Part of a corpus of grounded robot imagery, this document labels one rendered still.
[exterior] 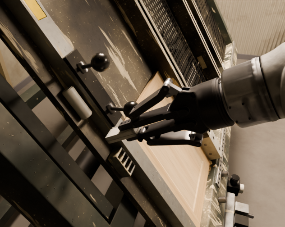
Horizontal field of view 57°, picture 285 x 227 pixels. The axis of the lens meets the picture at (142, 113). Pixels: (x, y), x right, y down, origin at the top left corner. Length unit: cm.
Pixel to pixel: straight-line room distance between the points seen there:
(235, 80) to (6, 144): 35
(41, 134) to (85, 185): 17
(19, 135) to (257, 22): 405
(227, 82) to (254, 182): 211
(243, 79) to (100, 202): 50
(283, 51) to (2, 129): 41
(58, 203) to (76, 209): 4
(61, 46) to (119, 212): 44
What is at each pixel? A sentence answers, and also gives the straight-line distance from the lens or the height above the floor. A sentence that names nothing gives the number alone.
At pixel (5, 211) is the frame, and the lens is 211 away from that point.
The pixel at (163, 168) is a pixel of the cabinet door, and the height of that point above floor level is 112.
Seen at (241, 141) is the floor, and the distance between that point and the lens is 279.
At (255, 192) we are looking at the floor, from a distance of 239.
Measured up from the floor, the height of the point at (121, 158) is 128.
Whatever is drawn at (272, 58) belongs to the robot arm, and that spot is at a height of 163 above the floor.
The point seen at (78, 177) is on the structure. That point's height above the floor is 126.
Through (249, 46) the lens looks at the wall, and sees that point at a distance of 443.
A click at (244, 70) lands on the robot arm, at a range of 37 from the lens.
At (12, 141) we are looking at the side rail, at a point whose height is 148.
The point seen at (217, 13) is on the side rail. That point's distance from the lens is 241.
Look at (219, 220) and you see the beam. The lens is 113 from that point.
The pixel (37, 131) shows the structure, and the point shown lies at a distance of 63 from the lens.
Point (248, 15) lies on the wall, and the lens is 429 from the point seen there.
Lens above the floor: 177
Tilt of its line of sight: 37 degrees down
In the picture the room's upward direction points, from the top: straight up
